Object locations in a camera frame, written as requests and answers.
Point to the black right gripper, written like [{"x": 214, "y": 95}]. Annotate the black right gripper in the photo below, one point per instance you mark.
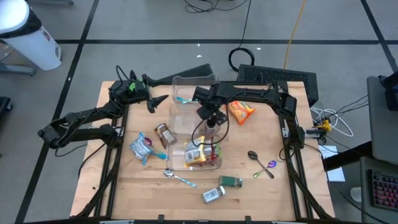
[{"x": 214, "y": 101}]

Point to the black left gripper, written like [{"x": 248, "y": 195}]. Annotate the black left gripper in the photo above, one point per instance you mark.
[{"x": 140, "y": 96}]

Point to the small jar black lid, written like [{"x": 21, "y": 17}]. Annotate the small jar black lid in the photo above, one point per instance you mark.
[{"x": 211, "y": 126}]

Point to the green plastic bowl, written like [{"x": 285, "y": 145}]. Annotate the green plastic bowl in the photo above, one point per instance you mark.
[{"x": 133, "y": 86}]

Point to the brown spice jar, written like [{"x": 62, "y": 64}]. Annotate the brown spice jar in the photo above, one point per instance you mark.
[{"x": 165, "y": 135}]

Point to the blue ramen packet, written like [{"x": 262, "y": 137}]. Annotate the blue ramen packet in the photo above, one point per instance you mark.
[{"x": 140, "y": 148}]

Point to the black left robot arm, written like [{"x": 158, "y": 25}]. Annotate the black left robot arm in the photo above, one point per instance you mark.
[{"x": 87, "y": 115}]

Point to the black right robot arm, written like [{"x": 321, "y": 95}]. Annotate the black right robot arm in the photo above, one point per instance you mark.
[{"x": 255, "y": 93}]

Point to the orange ramen packet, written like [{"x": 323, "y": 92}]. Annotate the orange ramen packet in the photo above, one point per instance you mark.
[{"x": 241, "y": 111}]

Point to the clear three-compartment plastic bin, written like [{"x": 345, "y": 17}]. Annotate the clear three-compartment plastic bin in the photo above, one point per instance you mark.
[{"x": 178, "y": 124}]

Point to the dark brown spoon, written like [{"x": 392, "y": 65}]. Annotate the dark brown spoon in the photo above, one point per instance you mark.
[{"x": 253, "y": 154}]

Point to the black mesh computer case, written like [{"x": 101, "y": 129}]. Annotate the black mesh computer case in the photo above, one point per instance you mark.
[{"x": 273, "y": 74}]

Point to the white-label spice jar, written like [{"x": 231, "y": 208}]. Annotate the white-label spice jar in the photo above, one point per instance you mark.
[{"x": 213, "y": 194}]

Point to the silver clamp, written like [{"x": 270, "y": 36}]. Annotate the silver clamp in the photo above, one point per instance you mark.
[{"x": 314, "y": 132}]

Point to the yellow plug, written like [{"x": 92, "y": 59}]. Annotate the yellow plug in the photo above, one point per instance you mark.
[{"x": 325, "y": 125}]

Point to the black desk base bar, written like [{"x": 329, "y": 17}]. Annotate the black desk base bar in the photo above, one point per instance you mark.
[{"x": 342, "y": 157}]

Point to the white paper sheet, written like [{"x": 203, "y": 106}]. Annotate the white paper sheet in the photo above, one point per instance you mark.
[{"x": 335, "y": 174}]

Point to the white trash can black liner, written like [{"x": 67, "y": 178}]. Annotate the white trash can black liner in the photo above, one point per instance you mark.
[{"x": 31, "y": 46}]

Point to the grey table foot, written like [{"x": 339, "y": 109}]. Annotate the grey table foot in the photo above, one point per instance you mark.
[{"x": 18, "y": 71}]

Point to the black chair base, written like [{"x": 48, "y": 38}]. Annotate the black chair base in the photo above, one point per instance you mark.
[{"x": 3, "y": 105}]

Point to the small grey desk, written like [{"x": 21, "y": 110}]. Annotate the small grey desk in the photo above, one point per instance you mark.
[{"x": 364, "y": 186}]

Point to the small black desktop box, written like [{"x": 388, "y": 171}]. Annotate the small black desktop box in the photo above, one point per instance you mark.
[{"x": 392, "y": 96}]

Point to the backlit keyboard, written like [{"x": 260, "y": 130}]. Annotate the backlit keyboard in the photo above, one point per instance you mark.
[{"x": 384, "y": 189}]

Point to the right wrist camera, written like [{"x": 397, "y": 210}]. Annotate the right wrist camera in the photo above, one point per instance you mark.
[{"x": 202, "y": 94}]

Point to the black aluminium table frame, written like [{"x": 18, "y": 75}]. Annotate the black aluminium table frame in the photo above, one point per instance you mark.
[{"x": 281, "y": 84}]

